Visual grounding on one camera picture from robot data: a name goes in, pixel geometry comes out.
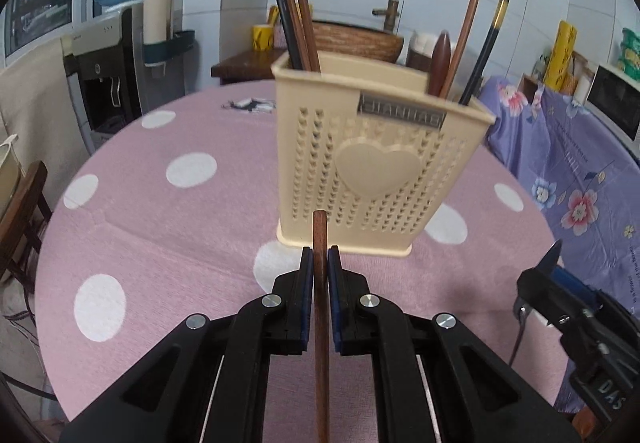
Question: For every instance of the stack of green packets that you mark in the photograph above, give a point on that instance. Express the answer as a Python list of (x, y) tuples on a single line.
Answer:
[(631, 55)]

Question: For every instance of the water dispenser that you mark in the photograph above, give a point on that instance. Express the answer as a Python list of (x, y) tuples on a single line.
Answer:
[(100, 73)]

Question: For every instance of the yellow mug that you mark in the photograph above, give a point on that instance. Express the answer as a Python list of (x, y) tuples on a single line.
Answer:
[(262, 39)]

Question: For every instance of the wooden chair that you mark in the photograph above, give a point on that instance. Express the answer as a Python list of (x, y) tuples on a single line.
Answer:
[(32, 203)]

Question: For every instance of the yellow roll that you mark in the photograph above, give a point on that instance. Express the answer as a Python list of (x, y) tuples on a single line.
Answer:
[(560, 58)]

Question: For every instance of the wicker basket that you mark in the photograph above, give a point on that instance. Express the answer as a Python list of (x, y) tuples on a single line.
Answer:
[(360, 43)]

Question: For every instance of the black chopstick gold band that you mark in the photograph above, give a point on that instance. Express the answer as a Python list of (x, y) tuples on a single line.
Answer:
[(482, 58)]

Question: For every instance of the pink polka dot tablecloth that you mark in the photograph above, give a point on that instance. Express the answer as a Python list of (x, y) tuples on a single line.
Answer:
[(175, 248)]

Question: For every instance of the brown jar white contents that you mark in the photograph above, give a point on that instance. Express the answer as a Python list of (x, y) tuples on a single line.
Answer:
[(420, 53)]

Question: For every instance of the teal plastic holder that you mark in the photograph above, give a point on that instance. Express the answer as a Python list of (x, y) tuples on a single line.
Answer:
[(170, 53)]

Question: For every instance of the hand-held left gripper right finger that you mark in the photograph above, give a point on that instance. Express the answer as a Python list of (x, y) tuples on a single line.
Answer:
[(334, 293)]

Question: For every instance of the microwave oven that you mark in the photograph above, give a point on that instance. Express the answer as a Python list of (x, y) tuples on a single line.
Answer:
[(615, 103)]

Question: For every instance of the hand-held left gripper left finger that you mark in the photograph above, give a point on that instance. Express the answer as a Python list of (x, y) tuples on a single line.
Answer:
[(308, 283)]

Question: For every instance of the purple floral cloth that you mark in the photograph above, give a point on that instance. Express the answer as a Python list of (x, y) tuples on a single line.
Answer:
[(575, 163)]

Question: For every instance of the wooden side table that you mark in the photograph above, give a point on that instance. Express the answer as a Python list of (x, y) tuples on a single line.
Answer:
[(245, 65)]

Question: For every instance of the metal spoon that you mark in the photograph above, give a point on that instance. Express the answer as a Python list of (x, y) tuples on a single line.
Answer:
[(517, 338)]

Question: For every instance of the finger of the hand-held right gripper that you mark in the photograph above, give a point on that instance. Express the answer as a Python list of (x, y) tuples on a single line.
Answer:
[(580, 283), (542, 290)]

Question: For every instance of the dark wooden spoon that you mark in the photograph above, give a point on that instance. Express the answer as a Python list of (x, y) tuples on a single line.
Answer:
[(441, 63)]

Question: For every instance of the beige plastic utensil holder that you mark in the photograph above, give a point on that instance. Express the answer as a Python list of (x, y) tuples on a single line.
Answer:
[(310, 163)]

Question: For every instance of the black chopstick silver band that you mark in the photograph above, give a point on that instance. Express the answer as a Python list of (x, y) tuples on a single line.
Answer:
[(282, 8)]

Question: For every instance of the beige cloth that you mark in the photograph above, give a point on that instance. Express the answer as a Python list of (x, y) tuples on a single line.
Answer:
[(35, 93)]

